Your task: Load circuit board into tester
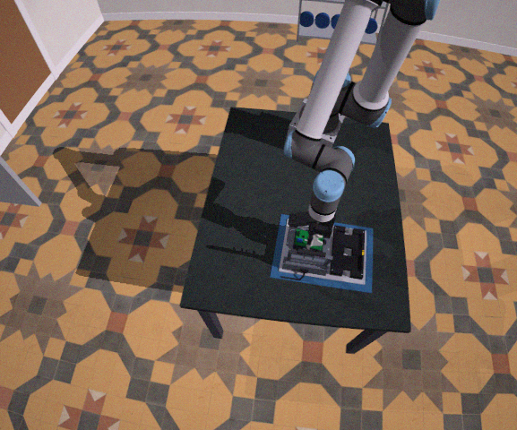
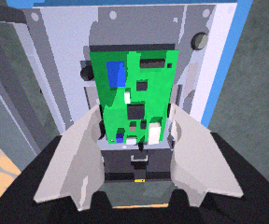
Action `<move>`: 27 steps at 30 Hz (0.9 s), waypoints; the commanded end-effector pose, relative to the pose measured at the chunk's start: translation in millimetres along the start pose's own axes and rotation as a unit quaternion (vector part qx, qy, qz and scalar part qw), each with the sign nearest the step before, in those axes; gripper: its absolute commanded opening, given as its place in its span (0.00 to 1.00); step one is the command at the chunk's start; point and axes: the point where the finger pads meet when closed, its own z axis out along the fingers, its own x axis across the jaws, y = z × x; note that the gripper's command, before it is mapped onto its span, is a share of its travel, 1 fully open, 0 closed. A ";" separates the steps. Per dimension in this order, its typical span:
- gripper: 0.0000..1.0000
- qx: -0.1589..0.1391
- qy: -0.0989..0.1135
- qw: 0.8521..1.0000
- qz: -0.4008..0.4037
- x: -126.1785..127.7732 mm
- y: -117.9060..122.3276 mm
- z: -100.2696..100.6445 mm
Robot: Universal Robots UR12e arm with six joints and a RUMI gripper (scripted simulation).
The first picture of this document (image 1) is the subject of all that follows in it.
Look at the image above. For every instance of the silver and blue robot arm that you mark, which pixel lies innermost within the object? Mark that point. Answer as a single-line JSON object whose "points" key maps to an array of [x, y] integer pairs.
{"points": [[366, 104]]}

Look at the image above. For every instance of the green circuit board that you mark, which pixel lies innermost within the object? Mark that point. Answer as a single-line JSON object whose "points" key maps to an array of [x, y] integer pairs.
{"points": [[302, 236]]}

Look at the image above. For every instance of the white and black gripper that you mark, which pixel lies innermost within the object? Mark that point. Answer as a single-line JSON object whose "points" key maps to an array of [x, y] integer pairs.
{"points": [[325, 227]]}

